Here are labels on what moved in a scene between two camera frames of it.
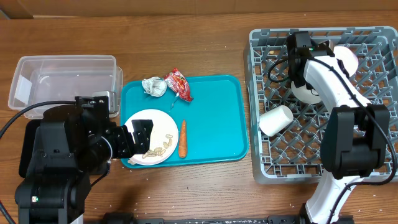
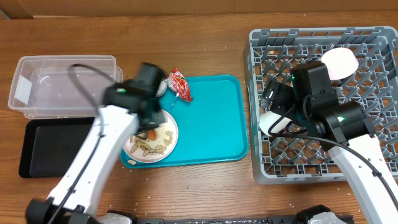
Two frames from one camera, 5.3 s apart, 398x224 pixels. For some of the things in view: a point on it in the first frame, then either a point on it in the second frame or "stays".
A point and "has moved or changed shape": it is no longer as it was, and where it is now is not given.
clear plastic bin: (45, 79) stays
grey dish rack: (286, 129) stays
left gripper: (127, 149) -> (161, 119)
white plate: (163, 139) stays
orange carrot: (183, 142) has moved or changed shape
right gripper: (305, 85) -> (287, 96)
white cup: (272, 121) stays
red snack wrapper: (178, 83) stays
